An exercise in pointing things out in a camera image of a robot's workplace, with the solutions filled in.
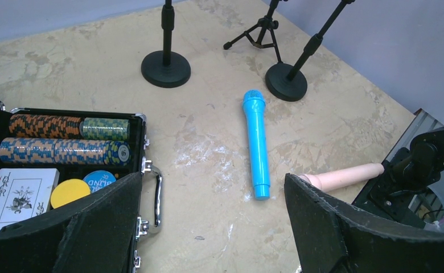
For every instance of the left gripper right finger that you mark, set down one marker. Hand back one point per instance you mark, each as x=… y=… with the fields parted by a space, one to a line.
x=334 y=236

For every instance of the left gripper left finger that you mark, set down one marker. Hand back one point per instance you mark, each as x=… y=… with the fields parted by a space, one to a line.
x=93 y=234

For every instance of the blue microphone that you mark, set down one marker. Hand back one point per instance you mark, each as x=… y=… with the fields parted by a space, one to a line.
x=253 y=106

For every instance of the black round-base stand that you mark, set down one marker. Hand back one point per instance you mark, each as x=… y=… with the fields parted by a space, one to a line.
x=287 y=82
x=166 y=68

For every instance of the black tripod shock-mount stand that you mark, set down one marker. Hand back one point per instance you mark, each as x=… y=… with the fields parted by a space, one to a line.
x=256 y=34

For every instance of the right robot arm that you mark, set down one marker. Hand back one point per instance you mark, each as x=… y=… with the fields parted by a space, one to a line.
x=424 y=164

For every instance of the yellow round chip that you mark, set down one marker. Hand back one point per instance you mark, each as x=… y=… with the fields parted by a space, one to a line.
x=68 y=191

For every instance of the blue blind button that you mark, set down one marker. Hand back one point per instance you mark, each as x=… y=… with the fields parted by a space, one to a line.
x=97 y=180

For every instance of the pink microphone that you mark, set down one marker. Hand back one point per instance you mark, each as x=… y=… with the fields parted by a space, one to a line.
x=333 y=180

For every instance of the white playing card deck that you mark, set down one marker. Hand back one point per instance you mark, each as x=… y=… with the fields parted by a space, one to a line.
x=25 y=193

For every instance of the blue tan chip row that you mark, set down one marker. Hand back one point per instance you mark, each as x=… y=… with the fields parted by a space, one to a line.
x=65 y=151

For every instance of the green chip stack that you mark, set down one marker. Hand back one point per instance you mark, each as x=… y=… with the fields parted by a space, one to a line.
x=105 y=129

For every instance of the orange black chip row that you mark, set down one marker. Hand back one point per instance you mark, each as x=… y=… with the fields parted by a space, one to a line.
x=45 y=126

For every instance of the black poker chip case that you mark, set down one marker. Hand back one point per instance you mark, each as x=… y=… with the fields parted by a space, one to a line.
x=149 y=216

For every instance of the aluminium frame rail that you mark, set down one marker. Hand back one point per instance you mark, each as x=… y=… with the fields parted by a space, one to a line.
x=421 y=123

